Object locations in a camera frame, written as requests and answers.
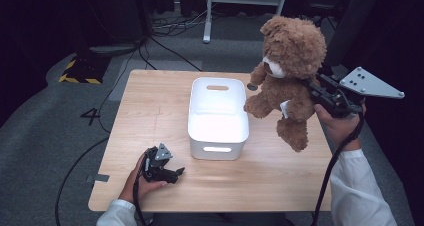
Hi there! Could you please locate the thin black floor cable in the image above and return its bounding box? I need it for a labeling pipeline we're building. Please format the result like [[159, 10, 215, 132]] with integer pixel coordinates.
[[98, 45, 149, 134]]

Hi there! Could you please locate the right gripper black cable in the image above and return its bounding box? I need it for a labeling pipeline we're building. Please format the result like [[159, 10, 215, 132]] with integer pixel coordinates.
[[309, 111, 365, 226]]

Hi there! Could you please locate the person's right hand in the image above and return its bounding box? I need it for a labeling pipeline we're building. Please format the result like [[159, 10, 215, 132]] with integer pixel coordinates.
[[313, 103, 367, 152]]

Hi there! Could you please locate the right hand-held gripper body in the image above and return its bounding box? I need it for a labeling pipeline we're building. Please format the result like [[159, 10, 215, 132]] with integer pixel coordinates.
[[319, 66, 406, 119]]

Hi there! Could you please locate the person's left hand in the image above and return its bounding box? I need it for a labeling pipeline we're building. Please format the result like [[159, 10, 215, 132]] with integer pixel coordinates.
[[118, 152, 169, 205]]

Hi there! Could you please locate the dark equipment stand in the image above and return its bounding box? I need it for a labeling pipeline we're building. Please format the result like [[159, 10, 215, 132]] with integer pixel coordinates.
[[74, 0, 153, 59]]

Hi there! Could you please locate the black yellow striped base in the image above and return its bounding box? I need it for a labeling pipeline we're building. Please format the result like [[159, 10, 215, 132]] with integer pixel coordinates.
[[58, 54, 111, 85]]

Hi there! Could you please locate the white plastic storage bin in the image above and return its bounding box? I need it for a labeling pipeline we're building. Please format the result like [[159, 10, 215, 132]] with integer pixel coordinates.
[[187, 77, 250, 161]]

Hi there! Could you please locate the brown teddy bear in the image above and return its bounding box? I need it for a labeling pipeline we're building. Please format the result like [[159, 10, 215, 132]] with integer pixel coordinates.
[[243, 15, 328, 153]]

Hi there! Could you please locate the grey tape strip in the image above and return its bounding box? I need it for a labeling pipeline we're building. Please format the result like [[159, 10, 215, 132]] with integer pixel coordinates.
[[85, 173, 111, 184]]

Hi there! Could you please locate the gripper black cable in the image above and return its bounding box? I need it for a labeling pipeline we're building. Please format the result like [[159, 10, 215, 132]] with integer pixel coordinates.
[[309, 111, 365, 226], [132, 176, 148, 226]]

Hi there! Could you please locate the grey padded pillar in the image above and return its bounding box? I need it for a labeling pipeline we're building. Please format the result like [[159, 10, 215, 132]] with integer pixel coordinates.
[[323, 0, 383, 68]]

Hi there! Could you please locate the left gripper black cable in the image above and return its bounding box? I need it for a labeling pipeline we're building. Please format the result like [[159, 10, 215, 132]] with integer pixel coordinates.
[[132, 176, 148, 226]]

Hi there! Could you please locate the black tripod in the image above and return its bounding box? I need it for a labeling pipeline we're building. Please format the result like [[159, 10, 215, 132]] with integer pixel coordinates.
[[308, 2, 338, 34]]

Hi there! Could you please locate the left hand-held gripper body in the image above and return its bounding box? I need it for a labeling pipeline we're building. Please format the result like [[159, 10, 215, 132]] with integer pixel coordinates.
[[142, 143, 180, 185]]

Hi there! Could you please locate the tangle of floor cables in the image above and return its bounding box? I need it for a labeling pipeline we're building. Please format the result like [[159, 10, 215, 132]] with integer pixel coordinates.
[[151, 5, 214, 38]]

